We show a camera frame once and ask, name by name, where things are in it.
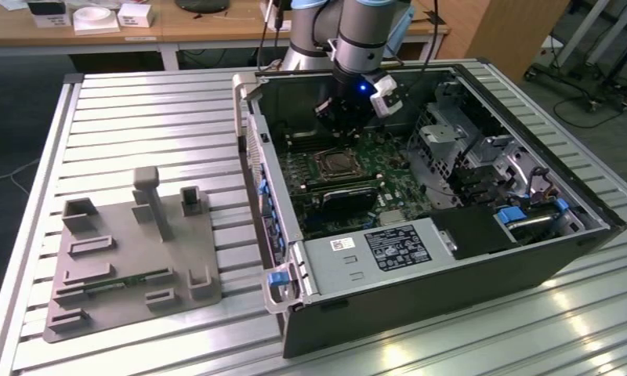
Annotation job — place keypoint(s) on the silver topped CPU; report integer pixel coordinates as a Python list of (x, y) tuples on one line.
[(339, 161)]

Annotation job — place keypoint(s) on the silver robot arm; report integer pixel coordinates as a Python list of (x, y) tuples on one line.
[(361, 51)]

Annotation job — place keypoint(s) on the black RAM slot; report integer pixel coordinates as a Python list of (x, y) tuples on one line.
[(303, 148), (303, 143)]

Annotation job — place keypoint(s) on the CPU socket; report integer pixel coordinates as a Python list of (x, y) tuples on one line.
[(318, 172)]

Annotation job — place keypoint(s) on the blue expansion slot latch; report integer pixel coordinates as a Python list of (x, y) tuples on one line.
[(263, 185)]

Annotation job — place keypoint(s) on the green motherboard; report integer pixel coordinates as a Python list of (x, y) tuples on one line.
[(392, 176)]

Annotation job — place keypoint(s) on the grey metal drive cage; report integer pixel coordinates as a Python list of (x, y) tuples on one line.
[(440, 133)]

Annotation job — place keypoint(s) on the black graphics card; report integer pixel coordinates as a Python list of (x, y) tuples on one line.
[(347, 199)]

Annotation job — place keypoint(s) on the silver chipset heatsink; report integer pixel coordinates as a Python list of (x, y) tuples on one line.
[(396, 218)]

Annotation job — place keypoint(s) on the wooden desk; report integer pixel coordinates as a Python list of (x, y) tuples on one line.
[(214, 27)]

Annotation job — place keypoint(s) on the wooden cabinet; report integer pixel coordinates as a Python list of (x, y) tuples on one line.
[(508, 35)]

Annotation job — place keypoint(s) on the black plastic shroud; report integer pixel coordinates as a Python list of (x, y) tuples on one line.
[(470, 231)]

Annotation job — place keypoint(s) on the black round base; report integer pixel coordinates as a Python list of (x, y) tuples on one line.
[(203, 4)]

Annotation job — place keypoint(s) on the grey power supply unit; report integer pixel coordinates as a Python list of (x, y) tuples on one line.
[(345, 270)]

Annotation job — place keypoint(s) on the blue drive carrier latch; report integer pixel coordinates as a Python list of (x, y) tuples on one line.
[(510, 215)]

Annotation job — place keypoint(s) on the blue plastic case latch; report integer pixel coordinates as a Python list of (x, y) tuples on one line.
[(275, 280)]

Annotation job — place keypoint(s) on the white labelled box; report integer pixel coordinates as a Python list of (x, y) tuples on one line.
[(50, 15), (135, 15)]

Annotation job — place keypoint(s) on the small blue plastic clip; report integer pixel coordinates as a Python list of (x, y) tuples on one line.
[(561, 204)]

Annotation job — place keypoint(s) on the wheeled equipment stand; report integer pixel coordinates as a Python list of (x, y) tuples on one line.
[(581, 29)]

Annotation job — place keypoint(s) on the grey parts rack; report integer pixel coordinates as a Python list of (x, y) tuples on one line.
[(137, 250)]

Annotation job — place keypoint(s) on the black open PC case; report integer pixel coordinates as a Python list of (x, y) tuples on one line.
[(424, 313)]

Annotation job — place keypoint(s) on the white round holder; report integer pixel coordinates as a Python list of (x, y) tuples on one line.
[(95, 19)]

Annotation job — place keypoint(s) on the green RAM stick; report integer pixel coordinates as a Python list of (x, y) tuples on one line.
[(118, 284)]

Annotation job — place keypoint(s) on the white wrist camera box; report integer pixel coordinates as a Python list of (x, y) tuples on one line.
[(388, 96)]

